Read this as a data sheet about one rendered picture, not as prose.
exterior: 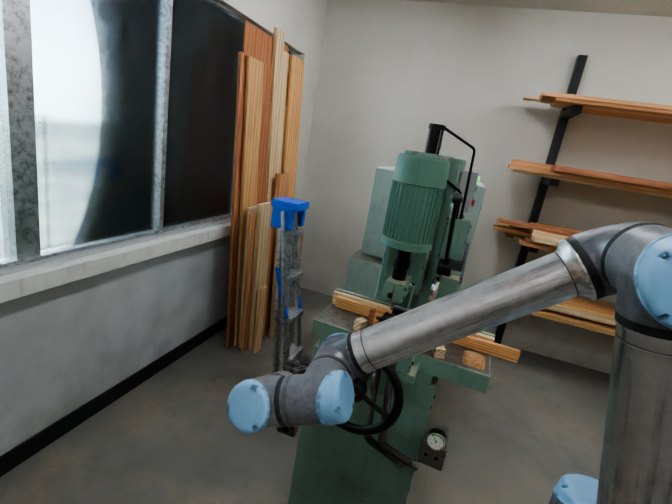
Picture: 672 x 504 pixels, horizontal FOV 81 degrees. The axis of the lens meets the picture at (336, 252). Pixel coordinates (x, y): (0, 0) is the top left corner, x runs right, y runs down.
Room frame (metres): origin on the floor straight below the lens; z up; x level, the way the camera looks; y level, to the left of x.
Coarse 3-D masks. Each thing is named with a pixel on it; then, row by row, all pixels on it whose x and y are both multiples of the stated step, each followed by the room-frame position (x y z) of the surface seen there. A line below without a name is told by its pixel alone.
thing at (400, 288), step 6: (390, 276) 1.38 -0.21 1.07; (408, 276) 1.41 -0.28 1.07; (390, 282) 1.31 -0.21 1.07; (396, 282) 1.32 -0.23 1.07; (402, 282) 1.33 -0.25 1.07; (408, 282) 1.37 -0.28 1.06; (384, 288) 1.32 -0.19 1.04; (390, 288) 1.31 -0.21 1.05; (396, 288) 1.30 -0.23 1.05; (402, 288) 1.30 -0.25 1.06; (384, 294) 1.32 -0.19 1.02; (396, 294) 1.30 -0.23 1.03; (402, 294) 1.30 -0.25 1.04; (390, 300) 1.31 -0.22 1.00; (396, 300) 1.30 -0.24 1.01; (402, 300) 1.32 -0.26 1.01
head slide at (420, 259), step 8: (392, 248) 1.45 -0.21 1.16; (392, 256) 1.45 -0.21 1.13; (416, 256) 1.42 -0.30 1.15; (424, 256) 1.41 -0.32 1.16; (392, 264) 1.45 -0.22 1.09; (416, 264) 1.42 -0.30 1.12; (424, 264) 1.41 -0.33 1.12; (408, 272) 1.43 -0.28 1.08; (416, 272) 1.42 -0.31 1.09; (424, 272) 1.46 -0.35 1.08; (384, 280) 1.46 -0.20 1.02; (416, 280) 1.42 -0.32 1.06; (416, 288) 1.41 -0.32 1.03
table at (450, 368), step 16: (320, 320) 1.27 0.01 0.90; (336, 320) 1.29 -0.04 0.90; (352, 320) 1.32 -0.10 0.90; (320, 336) 1.26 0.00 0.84; (448, 352) 1.19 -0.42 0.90; (480, 352) 1.23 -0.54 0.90; (416, 368) 1.11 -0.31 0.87; (432, 368) 1.13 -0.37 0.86; (448, 368) 1.12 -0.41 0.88; (464, 368) 1.11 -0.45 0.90; (464, 384) 1.10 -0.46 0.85; (480, 384) 1.09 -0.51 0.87
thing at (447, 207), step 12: (456, 168) 1.49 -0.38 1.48; (456, 180) 1.49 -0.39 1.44; (456, 192) 1.55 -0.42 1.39; (444, 204) 1.50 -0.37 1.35; (444, 216) 1.49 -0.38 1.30; (444, 228) 1.49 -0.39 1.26; (384, 252) 1.56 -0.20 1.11; (432, 252) 1.50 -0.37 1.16; (384, 264) 1.56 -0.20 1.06; (432, 264) 1.49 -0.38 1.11; (432, 276) 1.49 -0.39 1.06; (384, 300) 1.55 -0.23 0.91; (420, 300) 1.50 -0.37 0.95
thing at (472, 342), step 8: (336, 304) 1.41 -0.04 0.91; (344, 304) 1.40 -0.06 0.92; (352, 304) 1.39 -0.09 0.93; (360, 304) 1.38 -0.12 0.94; (360, 312) 1.38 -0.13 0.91; (368, 312) 1.37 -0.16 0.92; (472, 336) 1.26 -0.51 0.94; (464, 344) 1.26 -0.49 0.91; (472, 344) 1.25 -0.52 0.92; (480, 344) 1.24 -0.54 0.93; (488, 344) 1.23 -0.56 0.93; (496, 344) 1.23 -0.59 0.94; (488, 352) 1.23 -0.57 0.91; (496, 352) 1.22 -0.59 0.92; (504, 352) 1.21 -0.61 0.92; (512, 352) 1.21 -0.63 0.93; (512, 360) 1.20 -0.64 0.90
